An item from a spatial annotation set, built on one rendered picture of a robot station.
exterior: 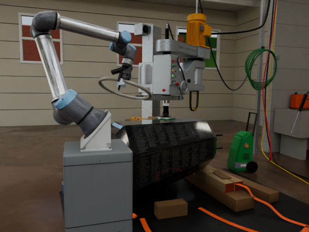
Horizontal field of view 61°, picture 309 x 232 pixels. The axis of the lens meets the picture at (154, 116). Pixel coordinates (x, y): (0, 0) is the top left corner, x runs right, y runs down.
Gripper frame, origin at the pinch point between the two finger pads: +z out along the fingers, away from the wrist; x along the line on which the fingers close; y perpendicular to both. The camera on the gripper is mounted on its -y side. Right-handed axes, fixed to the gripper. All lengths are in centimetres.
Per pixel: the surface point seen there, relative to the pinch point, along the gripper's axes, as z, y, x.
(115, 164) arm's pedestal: 58, 23, -42
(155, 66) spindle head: -51, 14, 64
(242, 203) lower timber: 67, 130, 81
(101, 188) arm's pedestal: 73, 19, -41
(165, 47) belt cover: -67, 22, 50
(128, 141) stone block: 35, 10, 49
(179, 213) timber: 89, 71, 66
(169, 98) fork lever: -22, 37, 75
